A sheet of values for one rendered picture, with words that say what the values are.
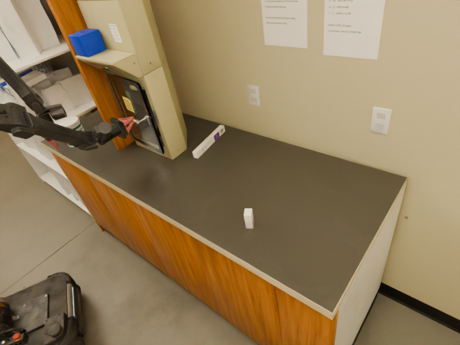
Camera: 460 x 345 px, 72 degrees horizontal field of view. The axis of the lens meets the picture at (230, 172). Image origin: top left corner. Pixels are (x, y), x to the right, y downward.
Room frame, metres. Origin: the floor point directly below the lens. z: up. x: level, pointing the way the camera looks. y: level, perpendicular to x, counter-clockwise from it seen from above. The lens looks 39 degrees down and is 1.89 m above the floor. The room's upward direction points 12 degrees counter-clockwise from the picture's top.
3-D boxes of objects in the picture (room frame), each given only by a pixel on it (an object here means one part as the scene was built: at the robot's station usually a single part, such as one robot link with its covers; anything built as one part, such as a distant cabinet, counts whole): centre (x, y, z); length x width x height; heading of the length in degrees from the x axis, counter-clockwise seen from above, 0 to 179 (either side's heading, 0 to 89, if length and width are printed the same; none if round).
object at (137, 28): (1.59, 0.31, 1.33); 0.32 x 0.25 x 0.77; 44
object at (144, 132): (1.49, 0.41, 1.19); 0.30 x 0.01 x 0.40; 39
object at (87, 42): (1.54, 0.51, 1.56); 0.10 x 0.10 x 0.09; 44
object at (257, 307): (1.42, 0.23, 0.45); 2.05 x 0.67 x 0.90; 44
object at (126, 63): (1.47, 0.44, 1.46); 0.32 x 0.11 x 0.10; 44
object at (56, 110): (1.51, 0.81, 1.30); 0.11 x 0.09 x 0.12; 107
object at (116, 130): (1.35, 0.50, 1.20); 0.07 x 0.07 x 0.10; 44
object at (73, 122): (1.81, 0.91, 1.02); 0.13 x 0.13 x 0.15
